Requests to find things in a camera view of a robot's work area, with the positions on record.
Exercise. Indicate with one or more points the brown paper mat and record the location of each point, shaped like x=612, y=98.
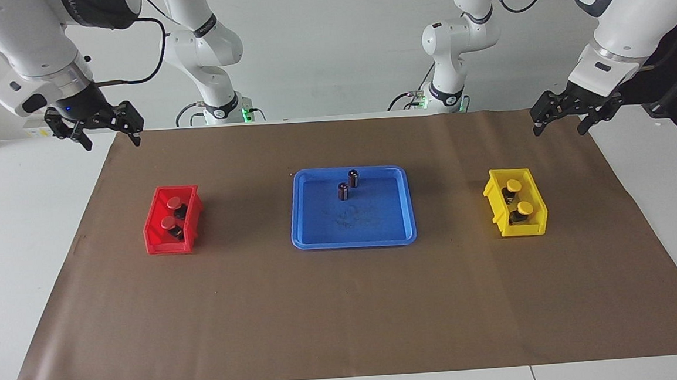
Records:
x=345, y=307

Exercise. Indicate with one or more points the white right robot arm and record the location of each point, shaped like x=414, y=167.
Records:
x=30, y=44

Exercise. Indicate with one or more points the dark cylindrical capacitor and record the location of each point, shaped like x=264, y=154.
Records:
x=353, y=178
x=343, y=191

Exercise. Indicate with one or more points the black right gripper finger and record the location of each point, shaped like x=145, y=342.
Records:
x=70, y=125
x=125, y=118

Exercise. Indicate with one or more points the yellow push button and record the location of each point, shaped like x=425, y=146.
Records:
x=513, y=185
x=526, y=207

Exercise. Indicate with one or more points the yellow plastic bin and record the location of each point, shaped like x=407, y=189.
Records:
x=523, y=228

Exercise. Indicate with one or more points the blue plastic tray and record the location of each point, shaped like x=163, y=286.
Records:
x=375, y=217

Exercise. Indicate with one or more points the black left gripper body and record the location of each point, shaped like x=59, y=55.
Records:
x=583, y=100

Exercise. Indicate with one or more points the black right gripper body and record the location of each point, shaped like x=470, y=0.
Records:
x=83, y=105

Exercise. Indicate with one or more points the red push button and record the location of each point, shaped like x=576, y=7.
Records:
x=173, y=202
x=168, y=223

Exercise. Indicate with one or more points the white wall socket box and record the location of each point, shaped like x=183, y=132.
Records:
x=35, y=133

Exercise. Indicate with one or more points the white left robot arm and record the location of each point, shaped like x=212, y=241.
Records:
x=627, y=13

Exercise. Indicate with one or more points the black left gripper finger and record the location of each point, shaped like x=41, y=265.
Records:
x=604, y=109
x=548, y=106

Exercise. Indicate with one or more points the red plastic bin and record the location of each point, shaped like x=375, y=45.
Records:
x=168, y=246

